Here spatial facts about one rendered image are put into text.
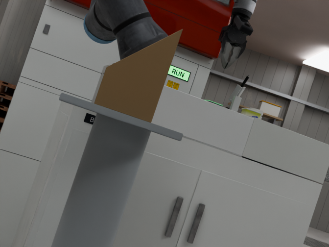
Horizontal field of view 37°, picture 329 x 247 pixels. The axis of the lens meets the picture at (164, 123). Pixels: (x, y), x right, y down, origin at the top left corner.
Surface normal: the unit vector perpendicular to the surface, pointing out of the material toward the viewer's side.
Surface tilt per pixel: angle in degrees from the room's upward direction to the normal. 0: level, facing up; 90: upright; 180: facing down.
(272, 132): 90
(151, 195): 90
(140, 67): 90
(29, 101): 90
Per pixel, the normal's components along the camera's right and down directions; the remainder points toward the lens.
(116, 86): 0.05, -0.01
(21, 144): 0.27, 0.07
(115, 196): 0.54, 0.16
